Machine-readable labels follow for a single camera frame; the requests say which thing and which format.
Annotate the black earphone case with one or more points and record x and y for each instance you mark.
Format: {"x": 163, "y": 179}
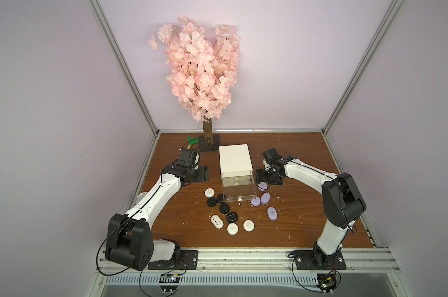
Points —
{"x": 220, "y": 199}
{"x": 212, "y": 202}
{"x": 232, "y": 217}
{"x": 224, "y": 208}

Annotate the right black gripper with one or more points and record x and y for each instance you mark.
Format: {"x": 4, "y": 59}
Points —
{"x": 267, "y": 176}

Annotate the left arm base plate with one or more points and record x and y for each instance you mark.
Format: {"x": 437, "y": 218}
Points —
{"x": 187, "y": 260}

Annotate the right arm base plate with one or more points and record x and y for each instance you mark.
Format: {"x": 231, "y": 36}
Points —
{"x": 305, "y": 260}

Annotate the right circuit board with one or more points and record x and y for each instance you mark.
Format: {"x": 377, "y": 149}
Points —
{"x": 327, "y": 283}

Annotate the black earphone case middle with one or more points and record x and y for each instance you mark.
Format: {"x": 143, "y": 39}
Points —
{"x": 224, "y": 208}

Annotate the black earphone case upper left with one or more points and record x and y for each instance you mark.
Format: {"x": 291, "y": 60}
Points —
{"x": 212, "y": 202}

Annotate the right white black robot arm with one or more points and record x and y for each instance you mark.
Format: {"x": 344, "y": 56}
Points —
{"x": 342, "y": 200}

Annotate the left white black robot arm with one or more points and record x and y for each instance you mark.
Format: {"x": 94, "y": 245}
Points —
{"x": 129, "y": 240}

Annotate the clear drawer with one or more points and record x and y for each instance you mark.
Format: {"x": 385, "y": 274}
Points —
{"x": 239, "y": 188}

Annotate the white oval earphone case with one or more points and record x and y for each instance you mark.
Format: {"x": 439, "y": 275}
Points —
{"x": 217, "y": 222}

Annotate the white round earphone case bottom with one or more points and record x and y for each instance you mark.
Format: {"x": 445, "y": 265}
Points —
{"x": 232, "y": 229}

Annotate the circuit board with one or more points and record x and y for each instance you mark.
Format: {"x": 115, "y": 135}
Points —
{"x": 169, "y": 283}
{"x": 327, "y": 283}

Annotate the white round earphone case top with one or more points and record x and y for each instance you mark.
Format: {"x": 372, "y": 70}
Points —
{"x": 209, "y": 192}

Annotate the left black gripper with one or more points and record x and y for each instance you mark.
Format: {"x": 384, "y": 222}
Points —
{"x": 203, "y": 173}

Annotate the black earphone case upper right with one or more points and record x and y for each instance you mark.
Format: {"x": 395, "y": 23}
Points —
{"x": 220, "y": 199}

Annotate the left circuit board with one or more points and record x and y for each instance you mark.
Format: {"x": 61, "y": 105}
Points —
{"x": 169, "y": 283}

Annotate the purple earphone case top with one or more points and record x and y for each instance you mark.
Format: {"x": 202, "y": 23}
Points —
{"x": 262, "y": 186}

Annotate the green toy rake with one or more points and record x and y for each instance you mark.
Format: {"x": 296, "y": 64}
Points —
{"x": 192, "y": 140}

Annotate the pink blossom artificial tree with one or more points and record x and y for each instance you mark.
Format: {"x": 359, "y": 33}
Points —
{"x": 202, "y": 71}

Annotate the black earphone case lower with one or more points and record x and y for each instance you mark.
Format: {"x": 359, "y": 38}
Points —
{"x": 232, "y": 217}

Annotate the purple earphone case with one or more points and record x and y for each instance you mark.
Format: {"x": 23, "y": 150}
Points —
{"x": 272, "y": 213}
{"x": 265, "y": 198}
{"x": 255, "y": 201}
{"x": 262, "y": 186}

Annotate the white round earphone case right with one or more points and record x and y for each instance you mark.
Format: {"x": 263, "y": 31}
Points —
{"x": 248, "y": 225}

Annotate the white round earphone case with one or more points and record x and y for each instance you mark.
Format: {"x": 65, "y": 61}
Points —
{"x": 248, "y": 225}
{"x": 232, "y": 229}
{"x": 209, "y": 192}

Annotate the white three-drawer cabinet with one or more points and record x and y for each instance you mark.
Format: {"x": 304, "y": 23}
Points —
{"x": 235, "y": 165}

